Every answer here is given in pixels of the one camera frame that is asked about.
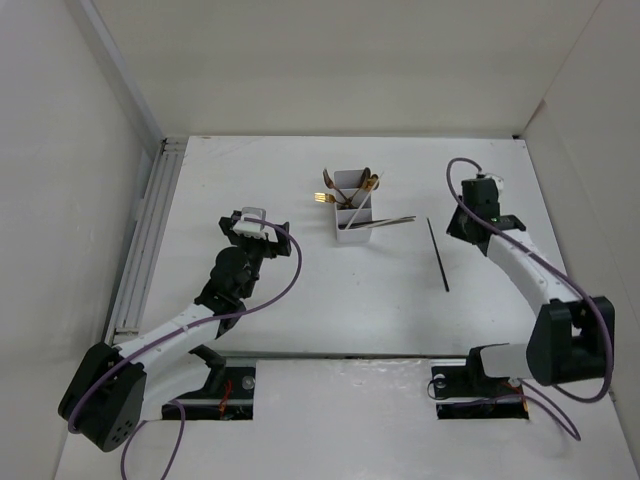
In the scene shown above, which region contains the gold fork green handle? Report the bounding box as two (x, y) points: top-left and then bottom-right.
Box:
(314, 192), (344, 206)

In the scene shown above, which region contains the dark grey chopstick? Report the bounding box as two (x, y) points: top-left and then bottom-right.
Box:
(426, 217), (450, 293)
(338, 221), (380, 231)

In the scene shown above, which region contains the silver chopstick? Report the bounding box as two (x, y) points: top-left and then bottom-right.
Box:
(347, 173), (384, 226)
(366, 216), (416, 229)

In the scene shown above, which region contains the gold spoon green handle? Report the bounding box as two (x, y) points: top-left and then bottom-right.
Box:
(363, 174), (379, 192)

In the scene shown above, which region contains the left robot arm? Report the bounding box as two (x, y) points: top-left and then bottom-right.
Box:
(58, 208), (301, 452)

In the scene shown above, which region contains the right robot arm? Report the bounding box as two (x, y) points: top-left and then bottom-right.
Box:
(447, 174), (615, 394)

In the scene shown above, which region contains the white three-compartment utensil holder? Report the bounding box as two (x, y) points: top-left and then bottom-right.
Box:
(333, 167), (373, 245)

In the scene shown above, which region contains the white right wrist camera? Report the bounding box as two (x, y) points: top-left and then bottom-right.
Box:
(476, 171), (505, 196)

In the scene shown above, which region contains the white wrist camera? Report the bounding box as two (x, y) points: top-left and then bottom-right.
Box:
(232, 207), (268, 240)
(476, 171), (505, 196)

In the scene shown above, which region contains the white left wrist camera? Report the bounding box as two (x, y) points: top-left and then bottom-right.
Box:
(232, 207), (268, 240)

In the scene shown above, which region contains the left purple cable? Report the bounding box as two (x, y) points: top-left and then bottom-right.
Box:
(67, 215), (304, 480)

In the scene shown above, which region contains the purple cable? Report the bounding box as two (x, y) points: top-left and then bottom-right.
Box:
(67, 215), (304, 480)
(445, 157), (616, 442)

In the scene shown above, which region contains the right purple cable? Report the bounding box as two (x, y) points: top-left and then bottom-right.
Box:
(445, 157), (616, 442)

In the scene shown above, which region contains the aluminium frame rail left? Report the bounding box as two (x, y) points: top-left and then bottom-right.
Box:
(102, 138), (188, 345)

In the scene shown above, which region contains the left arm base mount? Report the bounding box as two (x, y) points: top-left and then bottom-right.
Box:
(152, 345), (257, 421)

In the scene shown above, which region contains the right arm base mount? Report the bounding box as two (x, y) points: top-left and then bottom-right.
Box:
(427, 362), (529, 420)

